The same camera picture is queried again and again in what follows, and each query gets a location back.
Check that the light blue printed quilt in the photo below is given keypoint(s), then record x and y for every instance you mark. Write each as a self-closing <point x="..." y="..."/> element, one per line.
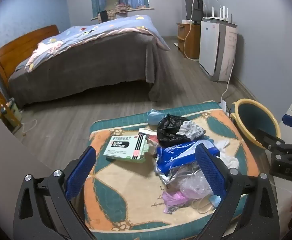
<point x="98" y="32"/>

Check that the red blue printed packet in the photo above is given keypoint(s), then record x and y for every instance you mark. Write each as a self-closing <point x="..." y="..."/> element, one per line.
<point x="153" y="139"/>

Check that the blue plastic packaging bag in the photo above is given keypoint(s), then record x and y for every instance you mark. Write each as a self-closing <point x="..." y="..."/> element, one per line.
<point x="176" y="155"/>

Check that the patterned cloth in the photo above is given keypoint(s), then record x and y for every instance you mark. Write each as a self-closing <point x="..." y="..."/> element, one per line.
<point x="123" y="8"/>

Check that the white printed wrapper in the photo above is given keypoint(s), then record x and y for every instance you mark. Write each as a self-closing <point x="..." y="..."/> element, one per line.
<point x="192" y="130"/>

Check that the olive pillow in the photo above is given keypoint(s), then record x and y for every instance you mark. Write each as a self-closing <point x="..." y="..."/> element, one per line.
<point x="112" y="3"/>

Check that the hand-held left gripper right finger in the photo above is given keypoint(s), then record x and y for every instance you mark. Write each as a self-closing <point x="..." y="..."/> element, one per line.
<point x="211" y="172"/>

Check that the wooden cabinet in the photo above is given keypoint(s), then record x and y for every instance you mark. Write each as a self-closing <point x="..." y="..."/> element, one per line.
<point x="189" y="37"/>

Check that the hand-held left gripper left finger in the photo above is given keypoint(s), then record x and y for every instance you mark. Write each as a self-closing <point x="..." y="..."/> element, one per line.
<point x="81" y="171"/>

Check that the white tissue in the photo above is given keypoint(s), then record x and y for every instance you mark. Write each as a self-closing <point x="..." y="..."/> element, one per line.
<point x="229" y="157"/>

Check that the white air purifier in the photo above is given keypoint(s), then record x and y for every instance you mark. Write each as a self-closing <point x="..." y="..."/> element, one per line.
<point x="211" y="47"/>

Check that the clear and pink plastic wrappers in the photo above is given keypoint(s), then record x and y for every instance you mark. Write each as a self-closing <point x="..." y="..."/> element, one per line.
<point x="171" y="177"/>

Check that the bed with grey cover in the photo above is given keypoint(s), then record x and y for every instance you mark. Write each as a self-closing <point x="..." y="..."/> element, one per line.
<point x="98" y="67"/>

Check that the clear plastic bag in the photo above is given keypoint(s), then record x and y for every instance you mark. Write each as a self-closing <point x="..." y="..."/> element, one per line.
<point x="196" y="183"/>

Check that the light blue paper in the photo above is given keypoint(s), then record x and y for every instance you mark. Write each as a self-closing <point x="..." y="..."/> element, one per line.
<point x="153" y="117"/>

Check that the small white box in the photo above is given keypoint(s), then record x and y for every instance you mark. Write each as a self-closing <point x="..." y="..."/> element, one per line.
<point x="187" y="21"/>

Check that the window sill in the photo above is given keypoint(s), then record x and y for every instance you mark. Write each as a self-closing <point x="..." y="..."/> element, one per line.
<point x="141" y="8"/>

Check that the black monitor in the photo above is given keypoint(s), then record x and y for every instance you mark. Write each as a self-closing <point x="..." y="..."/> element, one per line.
<point x="193" y="5"/>

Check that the pink plastic bag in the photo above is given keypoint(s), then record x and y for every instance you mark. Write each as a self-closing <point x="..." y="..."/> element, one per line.
<point x="174" y="200"/>

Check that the teal orange patterned cushion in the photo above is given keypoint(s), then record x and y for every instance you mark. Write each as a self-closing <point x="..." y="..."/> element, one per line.
<point x="126" y="185"/>

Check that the black plastic bag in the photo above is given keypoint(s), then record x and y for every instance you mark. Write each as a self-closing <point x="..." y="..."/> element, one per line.
<point x="168" y="132"/>

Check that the white power strip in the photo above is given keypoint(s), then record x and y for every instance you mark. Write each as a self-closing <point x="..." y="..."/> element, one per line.
<point x="223" y="104"/>

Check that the white paper sachet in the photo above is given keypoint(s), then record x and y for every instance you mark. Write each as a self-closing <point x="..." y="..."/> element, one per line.
<point x="147" y="130"/>

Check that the white router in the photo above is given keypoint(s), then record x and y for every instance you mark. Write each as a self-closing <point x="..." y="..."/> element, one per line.
<point x="218" y="17"/>

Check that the green medicine box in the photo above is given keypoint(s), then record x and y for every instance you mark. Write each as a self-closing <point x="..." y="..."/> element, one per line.
<point x="122" y="150"/>

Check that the teal bin with yellow rim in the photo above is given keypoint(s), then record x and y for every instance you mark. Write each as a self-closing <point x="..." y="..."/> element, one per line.
<point x="251" y="115"/>

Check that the black object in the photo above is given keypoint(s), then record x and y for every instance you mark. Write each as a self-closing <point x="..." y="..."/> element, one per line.
<point x="104" y="16"/>

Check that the green white bag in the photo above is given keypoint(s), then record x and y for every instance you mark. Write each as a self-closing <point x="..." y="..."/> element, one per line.
<point x="13" y="112"/>

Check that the wooden bed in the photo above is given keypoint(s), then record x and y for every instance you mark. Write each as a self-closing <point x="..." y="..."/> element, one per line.
<point x="18" y="45"/>

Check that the blue face mask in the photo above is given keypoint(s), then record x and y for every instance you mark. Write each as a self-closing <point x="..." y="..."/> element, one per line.
<point x="214" y="200"/>

